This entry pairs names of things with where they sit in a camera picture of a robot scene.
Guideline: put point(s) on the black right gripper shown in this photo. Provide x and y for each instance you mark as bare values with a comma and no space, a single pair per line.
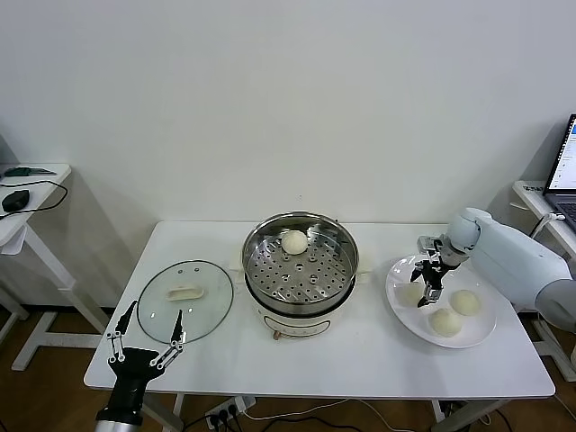
434,276

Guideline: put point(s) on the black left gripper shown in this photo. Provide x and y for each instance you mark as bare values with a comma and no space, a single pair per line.
130,373

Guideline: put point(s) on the white steamed baozi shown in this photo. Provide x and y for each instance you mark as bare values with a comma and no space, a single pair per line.
294,242
445,322
465,302
408,298

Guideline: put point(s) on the round glass pot lid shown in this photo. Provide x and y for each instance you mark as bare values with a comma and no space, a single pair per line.
184,293

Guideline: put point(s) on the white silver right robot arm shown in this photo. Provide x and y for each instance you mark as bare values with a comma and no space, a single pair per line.
508,252

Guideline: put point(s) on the stainless steel steamer basket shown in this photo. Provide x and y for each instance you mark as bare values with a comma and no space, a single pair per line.
297,274

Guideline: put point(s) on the white round plate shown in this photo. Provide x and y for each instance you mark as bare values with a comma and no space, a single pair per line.
468,333

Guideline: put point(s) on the white power strip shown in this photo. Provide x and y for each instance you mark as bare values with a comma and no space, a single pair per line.
229,409

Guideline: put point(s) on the white side desk with laptop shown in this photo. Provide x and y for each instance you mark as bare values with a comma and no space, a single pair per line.
531,193

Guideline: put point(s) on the white electric cooker pot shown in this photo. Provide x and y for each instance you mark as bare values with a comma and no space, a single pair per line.
292,325

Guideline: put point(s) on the white side desk with mouse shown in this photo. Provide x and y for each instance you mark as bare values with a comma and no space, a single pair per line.
36,198

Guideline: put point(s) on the black computer mouse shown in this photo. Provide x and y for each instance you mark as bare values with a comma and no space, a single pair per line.
15,201

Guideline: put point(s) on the open grey laptop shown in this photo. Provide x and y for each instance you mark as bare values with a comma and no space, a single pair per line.
562,157

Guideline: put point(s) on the flat dark green object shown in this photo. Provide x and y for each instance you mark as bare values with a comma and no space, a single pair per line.
20,171

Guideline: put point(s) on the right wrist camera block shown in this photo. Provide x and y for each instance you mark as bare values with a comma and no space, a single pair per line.
427,245

